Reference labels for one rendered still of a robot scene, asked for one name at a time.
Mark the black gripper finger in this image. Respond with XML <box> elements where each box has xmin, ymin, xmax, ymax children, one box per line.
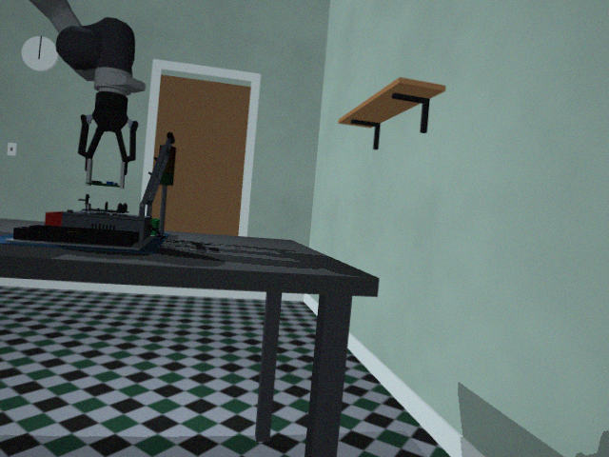
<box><xmin>78</xmin><ymin>114</ymin><xmax>107</xmax><ymax>186</ymax></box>
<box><xmin>112</xmin><ymin>117</ymin><xmax>139</xmax><ymax>189</ymax></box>

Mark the red bin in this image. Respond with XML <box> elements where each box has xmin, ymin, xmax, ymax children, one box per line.
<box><xmin>45</xmin><ymin>211</ymin><xmax>62</xmax><ymax>227</ymax></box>

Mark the green circuit board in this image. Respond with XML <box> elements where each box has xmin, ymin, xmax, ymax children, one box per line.
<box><xmin>87</xmin><ymin>181</ymin><xmax>120</xmax><ymax>187</ymax></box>

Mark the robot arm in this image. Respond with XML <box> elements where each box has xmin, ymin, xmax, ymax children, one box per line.
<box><xmin>30</xmin><ymin>0</ymin><xmax>146</xmax><ymax>96</ymax></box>

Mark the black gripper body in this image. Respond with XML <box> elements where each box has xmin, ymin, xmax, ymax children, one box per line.
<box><xmin>92</xmin><ymin>91</ymin><xmax>128</xmax><ymax>132</ymax></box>

